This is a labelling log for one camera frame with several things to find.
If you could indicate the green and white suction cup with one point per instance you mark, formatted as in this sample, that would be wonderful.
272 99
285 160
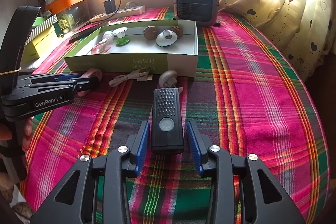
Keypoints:
122 41

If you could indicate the white plug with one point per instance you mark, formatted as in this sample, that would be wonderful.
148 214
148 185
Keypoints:
131 5

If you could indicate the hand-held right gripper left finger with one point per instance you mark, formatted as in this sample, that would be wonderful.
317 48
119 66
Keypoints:
143 148

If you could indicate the green and white cardboard box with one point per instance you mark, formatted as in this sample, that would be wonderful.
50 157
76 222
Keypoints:
136 50

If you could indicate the person's left hand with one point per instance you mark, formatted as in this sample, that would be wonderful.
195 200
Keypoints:
27 134

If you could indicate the yellow heart-print curtain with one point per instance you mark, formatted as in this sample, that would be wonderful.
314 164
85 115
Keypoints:
312 19

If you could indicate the white oval panda hook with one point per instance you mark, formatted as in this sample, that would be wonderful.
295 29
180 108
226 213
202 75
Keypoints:
168 41

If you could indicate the yellow box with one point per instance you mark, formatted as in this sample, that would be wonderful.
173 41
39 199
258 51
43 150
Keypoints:
39 45

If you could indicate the brown walnut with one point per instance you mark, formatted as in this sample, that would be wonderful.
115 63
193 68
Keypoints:
150 32
177 29

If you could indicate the grey portable heater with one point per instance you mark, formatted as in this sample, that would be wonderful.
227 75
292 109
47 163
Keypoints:
197 1

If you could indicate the small white bottle cap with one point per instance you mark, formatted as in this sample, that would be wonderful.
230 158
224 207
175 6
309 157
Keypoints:
108 35

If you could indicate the white power strip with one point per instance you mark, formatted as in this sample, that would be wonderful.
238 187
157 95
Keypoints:
123 12

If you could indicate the orange tray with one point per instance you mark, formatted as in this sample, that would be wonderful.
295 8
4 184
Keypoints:
65 1

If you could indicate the black flashlight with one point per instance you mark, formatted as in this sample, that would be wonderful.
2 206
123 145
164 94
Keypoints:
168 108

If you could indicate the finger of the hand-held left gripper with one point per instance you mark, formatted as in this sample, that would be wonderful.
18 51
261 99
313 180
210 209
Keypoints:
86 83
65 76

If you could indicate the white mushroom-shaped knob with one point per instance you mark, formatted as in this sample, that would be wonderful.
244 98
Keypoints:
166 77

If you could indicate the pink plaid blanket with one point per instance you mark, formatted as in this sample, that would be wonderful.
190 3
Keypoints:
249 98

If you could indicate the black remote control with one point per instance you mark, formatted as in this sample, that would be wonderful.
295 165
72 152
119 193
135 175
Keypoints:
81 35

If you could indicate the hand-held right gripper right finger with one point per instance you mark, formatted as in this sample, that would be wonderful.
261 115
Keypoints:
193 148

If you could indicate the clear plastic container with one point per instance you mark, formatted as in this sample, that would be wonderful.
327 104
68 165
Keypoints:
73 16

